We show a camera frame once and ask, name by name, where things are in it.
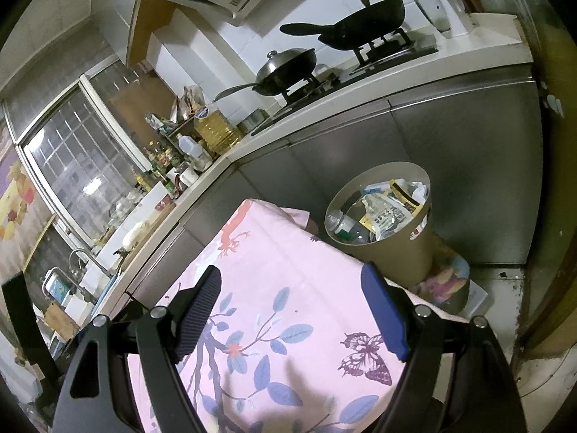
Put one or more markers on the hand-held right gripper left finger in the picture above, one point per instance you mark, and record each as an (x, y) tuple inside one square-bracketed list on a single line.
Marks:
[(198, 313)]

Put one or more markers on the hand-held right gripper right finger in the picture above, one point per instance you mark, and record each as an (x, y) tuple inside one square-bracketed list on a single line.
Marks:
[(385, 313)]

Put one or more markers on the beige round bin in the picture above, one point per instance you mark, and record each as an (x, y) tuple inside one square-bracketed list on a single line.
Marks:
[(401, 252)]

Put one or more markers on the small wooden cutting board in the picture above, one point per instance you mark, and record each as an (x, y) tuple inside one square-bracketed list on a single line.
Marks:
[(61, 320)]

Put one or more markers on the blue white container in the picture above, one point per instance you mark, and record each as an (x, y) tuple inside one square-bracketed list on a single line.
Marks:
[(58, 288)]

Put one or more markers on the steel faucet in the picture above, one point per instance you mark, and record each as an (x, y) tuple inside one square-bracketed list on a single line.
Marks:
[(85, 255), (54, 273)]

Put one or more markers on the printed round stool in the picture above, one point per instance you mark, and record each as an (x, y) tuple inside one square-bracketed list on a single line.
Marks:
[(446, 279)]

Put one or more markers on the pink floral tablecloth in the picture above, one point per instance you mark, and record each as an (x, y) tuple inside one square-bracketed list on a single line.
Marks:
[(279, 288)]

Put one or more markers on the long wooden cutting board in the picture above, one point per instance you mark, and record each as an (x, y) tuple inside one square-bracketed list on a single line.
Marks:
[(153, 234)]

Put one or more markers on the white radish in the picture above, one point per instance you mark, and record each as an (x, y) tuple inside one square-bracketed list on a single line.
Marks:
[(135, 233)]

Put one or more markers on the white ceramic mug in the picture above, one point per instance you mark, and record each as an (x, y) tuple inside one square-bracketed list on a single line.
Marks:
[(189, 177)]

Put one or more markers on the row of seasoning bottles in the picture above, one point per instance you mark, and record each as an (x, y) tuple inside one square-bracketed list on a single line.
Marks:
[(157, 167)]

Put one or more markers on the white plastic jug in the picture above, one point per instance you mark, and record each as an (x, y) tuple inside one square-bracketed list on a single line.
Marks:
[(187, 145)]

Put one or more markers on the barred window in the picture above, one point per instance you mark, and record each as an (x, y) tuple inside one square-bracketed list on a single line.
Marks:
[(81, 167)]

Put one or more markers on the cooking oil bottle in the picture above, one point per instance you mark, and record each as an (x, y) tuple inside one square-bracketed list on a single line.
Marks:
[(218, 128)]

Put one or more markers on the steel kitchen counter cabinet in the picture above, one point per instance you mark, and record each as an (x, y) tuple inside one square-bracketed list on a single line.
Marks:
[(473, 144)]

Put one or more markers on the steel bowl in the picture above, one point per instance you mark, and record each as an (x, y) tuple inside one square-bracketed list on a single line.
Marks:
[(251, 121)]

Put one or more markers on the rack with food packets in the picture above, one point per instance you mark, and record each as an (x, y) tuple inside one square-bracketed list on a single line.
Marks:
[(185, 108)]

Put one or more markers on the black gas stove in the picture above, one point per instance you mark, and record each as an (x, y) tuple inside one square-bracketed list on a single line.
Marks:
[(360, 61)]

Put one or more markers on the steel wok with lid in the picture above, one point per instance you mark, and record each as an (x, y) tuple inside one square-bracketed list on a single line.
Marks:
[(286, 70)]

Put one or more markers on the black wok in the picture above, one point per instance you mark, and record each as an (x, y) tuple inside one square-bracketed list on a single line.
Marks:
[(360, 25)]

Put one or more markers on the fruit wall poster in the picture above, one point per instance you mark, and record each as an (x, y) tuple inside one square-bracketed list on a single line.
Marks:
[(22, 216)]

